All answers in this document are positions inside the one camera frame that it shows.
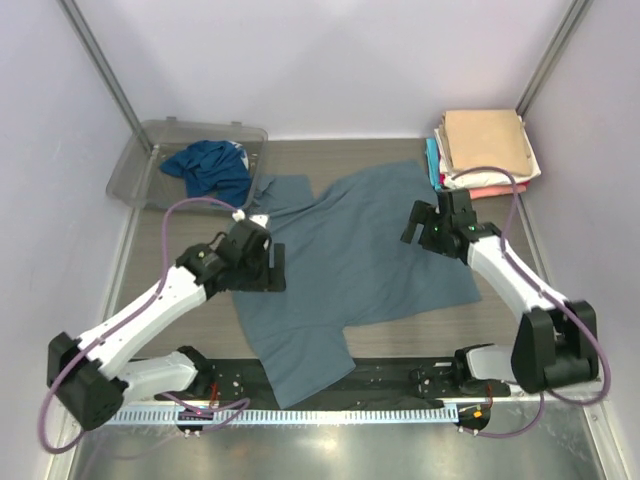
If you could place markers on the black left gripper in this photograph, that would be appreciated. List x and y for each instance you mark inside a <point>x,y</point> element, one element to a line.
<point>270,278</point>

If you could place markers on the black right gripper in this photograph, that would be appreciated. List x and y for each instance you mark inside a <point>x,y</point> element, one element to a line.
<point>425,213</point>

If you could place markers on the grey-blue t-shirt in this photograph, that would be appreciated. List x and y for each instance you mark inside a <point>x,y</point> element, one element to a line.
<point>345,265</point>

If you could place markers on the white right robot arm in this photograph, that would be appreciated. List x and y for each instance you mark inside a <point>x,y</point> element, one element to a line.
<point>553,345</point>

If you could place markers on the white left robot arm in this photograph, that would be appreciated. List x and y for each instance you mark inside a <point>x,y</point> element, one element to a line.
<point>96,373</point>

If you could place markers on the folded cream t-shirt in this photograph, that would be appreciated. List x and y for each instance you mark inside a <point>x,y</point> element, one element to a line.
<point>483,178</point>

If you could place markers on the folded teal t-shirt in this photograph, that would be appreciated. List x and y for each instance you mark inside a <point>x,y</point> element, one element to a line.
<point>432,155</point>

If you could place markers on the folded pink t-shirt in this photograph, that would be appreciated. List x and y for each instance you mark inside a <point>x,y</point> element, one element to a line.
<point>480,192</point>

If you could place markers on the folded beige t-shirt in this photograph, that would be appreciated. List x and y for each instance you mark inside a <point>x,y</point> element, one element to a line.
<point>487,138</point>

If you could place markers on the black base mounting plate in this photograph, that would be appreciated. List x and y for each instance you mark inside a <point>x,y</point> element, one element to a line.
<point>373,379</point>

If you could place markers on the dark blue t-shirt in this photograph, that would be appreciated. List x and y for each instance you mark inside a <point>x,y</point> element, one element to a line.
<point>217,168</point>

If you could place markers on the clear plastic bin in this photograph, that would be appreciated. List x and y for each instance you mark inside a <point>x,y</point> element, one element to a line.
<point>137,179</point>

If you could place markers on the white slotted cable duct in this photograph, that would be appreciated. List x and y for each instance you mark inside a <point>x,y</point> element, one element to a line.
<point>165,414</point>

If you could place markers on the right aluminium frame post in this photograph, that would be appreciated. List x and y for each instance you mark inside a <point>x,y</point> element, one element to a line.
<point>571,20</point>

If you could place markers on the aluminium frame post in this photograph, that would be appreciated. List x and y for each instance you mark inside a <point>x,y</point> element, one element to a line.
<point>91,45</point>
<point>571,20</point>

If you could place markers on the left aluminium frame post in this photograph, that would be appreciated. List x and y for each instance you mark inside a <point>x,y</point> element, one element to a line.
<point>91,45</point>

